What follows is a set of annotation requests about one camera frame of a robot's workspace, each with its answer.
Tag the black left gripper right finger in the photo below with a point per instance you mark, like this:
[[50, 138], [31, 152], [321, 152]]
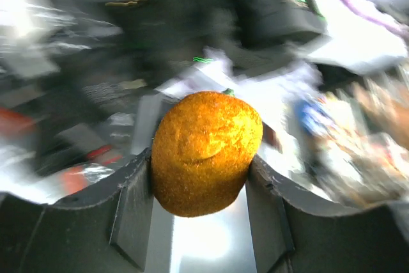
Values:
[[295, 230]]

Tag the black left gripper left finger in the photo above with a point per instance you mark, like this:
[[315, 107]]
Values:
[[102, 228]]

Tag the clear zip top bag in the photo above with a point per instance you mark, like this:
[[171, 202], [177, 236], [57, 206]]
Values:
[[44, 159]]

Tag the fake small orange tangerine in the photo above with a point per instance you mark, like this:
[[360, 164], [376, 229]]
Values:
[[202, 151]]

